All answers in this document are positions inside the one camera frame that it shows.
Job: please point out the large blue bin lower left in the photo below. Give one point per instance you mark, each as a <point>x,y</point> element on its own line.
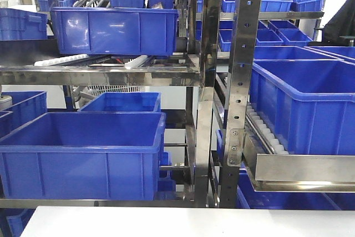
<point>84,155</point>

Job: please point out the blue bin far left lower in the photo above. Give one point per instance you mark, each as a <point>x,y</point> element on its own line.
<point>18,108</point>

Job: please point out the large blue bin right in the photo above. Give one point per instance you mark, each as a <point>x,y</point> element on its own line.
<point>307,104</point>

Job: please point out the blue bin upper shelf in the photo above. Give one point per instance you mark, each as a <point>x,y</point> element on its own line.
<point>115,31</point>

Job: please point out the blue bin behind lower left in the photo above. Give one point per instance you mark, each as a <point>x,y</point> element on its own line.
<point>124,102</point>

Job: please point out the blue bin far left upper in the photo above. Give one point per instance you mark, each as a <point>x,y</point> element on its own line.
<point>22,25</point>

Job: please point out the large blue bin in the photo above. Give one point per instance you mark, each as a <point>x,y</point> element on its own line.
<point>307,104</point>
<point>84,155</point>

